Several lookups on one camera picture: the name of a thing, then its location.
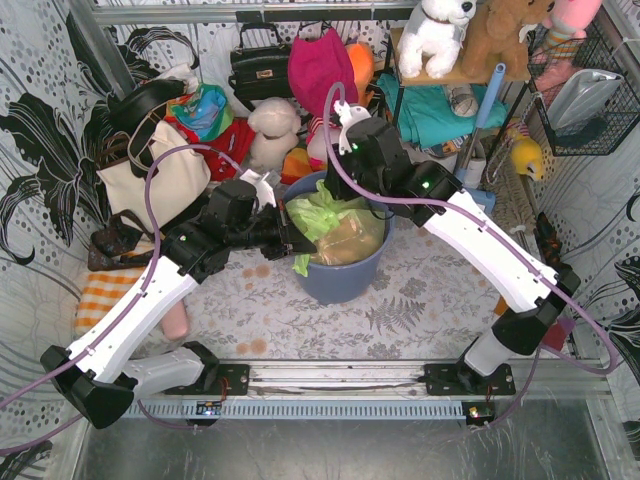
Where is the white folded bedding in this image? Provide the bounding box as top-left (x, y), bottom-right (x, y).
top-left (401, 135), bottom-right (471, 173)

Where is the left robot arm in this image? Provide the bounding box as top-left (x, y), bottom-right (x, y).
top-left (40, 179), bottom-right (316, 429)

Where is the black wire basket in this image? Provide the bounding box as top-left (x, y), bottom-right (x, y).
top-left (528, 23), bottom-right (639, 157)

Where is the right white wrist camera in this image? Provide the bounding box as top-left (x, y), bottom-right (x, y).
top-left (334, 100), bottom-right (371, 156)

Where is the silver foil pouch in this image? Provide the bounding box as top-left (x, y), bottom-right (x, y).
top-left (547, 69), bottom-right (624, 130)

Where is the brown teddy bear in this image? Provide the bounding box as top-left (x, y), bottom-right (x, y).
top-left (461, 0), bottom-right (555, 80)

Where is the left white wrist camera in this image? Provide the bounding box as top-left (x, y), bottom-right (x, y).
top-left (239, 169), bottom-right (280, 209)

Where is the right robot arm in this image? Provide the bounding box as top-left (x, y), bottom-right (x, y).
top-left (325, 117), bottom-right (580, 395)

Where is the black leather handbag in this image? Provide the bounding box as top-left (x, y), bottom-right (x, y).
top-left (228, 22), bottom-right (294, 112)

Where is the metal base rail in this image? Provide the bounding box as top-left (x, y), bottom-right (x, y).
top-left (114, 357), bottom-right (614, 399)

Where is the pink plush toy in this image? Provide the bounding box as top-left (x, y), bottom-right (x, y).
top-left (542, 0), bottom-right (602, 49)

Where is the cream plush lamb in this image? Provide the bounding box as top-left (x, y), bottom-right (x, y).
top-left (248, 97), bottom-right (301, 172)

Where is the colourful printed cloth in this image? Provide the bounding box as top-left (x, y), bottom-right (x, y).
top-left (165, 84), bottom-right (234, 143)

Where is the orange checkered cloth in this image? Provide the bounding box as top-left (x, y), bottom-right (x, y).
top-left (74, 268), bottom-right (144, 336)

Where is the brown patterned bag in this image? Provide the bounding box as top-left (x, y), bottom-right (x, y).
top-left (87, 210), bottom-right (155, 272)

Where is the blue floor mop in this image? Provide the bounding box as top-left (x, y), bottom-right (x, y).
top-left (455, 62), bottom-right (506, 214)

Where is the white canvas tote bag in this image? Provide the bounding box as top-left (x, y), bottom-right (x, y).
top-left (98, 121), bottom-right (211, 230)

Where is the yellow plush duck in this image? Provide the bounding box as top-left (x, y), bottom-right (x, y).
top-left (507, 122), bottom-right (544, 181)

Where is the blue-grey trash bin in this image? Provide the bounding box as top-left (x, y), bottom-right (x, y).
top-left (283, 172), bottom-right (396, 304)

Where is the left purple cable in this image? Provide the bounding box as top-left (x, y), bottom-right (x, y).
top-left (0, 144), bottom-right (249, 454)

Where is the green plastic trash bag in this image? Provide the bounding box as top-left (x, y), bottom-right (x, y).
top-left (285, 180), bottom-right (391, 277)

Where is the white husky plush dog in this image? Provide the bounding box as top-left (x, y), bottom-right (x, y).
top-left (398, 0), bottom-right (477, 79)

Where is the red cloth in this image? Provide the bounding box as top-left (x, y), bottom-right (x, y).
top-left (197, 118), bottom-right (256, 182)

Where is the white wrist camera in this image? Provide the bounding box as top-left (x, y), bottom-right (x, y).
top-left (239, 169), bottom-right (280, 209)
top-left (334, 100), bottom-right (371, 156)

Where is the orange plush toy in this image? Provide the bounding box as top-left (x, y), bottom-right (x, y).
top-left (346, 43), bottom-right (375, 107)

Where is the rainbow striped bag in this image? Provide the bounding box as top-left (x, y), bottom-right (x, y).
top-left (281, 146), bottom-right (328, 185)

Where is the magenta fabric bag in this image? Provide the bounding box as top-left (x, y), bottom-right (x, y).
top-left (288, 28), bottom-right (359, 117)

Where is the teal folded cloth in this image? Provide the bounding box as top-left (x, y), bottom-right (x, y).
top-left (377, 73), bottom-right (508, 147)

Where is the pink soft toy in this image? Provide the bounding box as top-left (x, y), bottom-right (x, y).
top-left (160, 301), bottom-right (190, 341)

